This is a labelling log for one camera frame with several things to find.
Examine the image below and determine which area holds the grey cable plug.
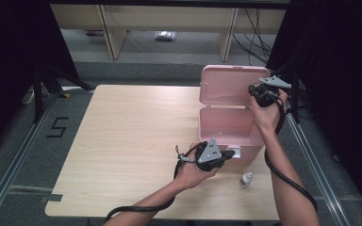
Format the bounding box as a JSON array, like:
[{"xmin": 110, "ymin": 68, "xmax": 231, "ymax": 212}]
[{"xmin": 174, "ymin": 145, "xmax": 199, "ymax": 164}]

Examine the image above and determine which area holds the person's right hand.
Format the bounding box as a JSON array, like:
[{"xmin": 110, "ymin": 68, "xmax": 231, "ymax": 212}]
[{"xmin": 250, "ymin": 90, "xmax": 289, "ymax": 136}]

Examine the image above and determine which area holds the person's left hand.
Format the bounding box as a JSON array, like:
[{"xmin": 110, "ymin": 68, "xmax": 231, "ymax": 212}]
[{"xmin": 173, "ymin": 143, "xmax": 220, "ymax": 190}]

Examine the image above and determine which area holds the aluminium floor rail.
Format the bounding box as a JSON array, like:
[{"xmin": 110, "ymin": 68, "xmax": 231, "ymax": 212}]
[
  {"xmin": 286, "ymin": 112, "xmax": 352, "ymax": 226},
  {"xmin": 0, "ymin": 90, "xmax": 60, "ymax": 226}
]

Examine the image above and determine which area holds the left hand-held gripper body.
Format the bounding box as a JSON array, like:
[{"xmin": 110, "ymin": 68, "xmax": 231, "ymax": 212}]
[{"xmin": 195, "ymin": 137, "xmax": 226, "ymax": 172}]

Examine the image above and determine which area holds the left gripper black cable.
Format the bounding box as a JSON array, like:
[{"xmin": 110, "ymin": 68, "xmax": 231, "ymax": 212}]
[{"xmin": 105, "ymin": 140, "xmax": 208, "ymax": 222}]

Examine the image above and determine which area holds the small white dropper bottle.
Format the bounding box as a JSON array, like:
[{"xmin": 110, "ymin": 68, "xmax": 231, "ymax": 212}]
[{"xmin": 239, "ymin": 171, "xmax": 254, "ymax": 189}]

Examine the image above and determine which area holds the black tape strip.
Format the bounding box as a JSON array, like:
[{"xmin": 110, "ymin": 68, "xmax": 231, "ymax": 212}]
[{"xmin": 41, "ymin": 193, "xmax": 64, "ymax": 203}]

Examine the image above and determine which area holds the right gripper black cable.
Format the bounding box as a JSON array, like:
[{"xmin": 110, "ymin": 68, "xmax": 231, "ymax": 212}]
[{"xmin": 263, "ymin": 90, "xmax": 319, "ymax": 213}]

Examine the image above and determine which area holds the pink plastic storage box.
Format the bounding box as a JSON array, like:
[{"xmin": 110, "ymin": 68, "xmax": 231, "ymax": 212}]
[{"xmin": 198, "ymin": 64, "xmax": 272, "ymax": 164}]

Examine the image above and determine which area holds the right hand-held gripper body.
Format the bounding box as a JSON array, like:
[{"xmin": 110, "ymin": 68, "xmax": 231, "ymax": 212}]
[{"xmin": 256, "ymin": 74, "xmax": 292, "ymax": 108}]

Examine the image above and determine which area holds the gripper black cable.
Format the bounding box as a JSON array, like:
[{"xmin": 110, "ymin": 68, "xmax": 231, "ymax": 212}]
[
  {"xmin": 105, "ymin": 140, "xmax": 208, "ymax": 222},
  {"xmin": 263, "ymin": 90, "xmax": 319, "ymax": 213}
]

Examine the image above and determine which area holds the white object on floor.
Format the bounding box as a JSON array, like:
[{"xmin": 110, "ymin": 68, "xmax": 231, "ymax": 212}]
[{"xmin": 21, "ymin": 89, "xmax": 37, "ymax": 106}]

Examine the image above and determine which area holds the beige wooden desk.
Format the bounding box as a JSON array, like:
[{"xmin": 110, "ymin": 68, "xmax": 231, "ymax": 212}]
[{"xmin": 50, "ymin": 3, "xmax": 287, "ymax": 62}]

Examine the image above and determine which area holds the clear plastic bag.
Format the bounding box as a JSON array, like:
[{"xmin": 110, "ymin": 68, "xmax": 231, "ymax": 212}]
[{"xmin": 154, "ymin": 30, "xmax": 177, "ymax": 41}]

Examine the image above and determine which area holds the bundle of black cables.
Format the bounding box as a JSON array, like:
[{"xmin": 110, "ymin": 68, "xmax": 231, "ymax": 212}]
[{"xmin": 232, "ymin": 8, "xmax": 274, "ymax": 65}]

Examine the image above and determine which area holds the black curtain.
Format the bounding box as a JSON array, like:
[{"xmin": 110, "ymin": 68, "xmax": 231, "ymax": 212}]
[
  {"xmin": 265, "ymin": 0, "xmax": 362, "ymax": 218},
  {"xmin": 0, "ymin": 0, "xmax": 79, "ymax": 152}
]

